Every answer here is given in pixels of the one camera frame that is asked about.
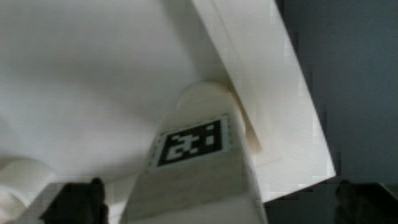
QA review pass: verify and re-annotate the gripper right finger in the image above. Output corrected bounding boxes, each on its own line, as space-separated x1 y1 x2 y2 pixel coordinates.
334 180 398 224

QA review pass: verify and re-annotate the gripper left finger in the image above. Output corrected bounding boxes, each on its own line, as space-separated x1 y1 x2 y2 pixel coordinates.
39 178 108 224

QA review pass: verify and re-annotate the white table leg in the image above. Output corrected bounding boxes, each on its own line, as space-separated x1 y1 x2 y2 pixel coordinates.
121 82 266 224

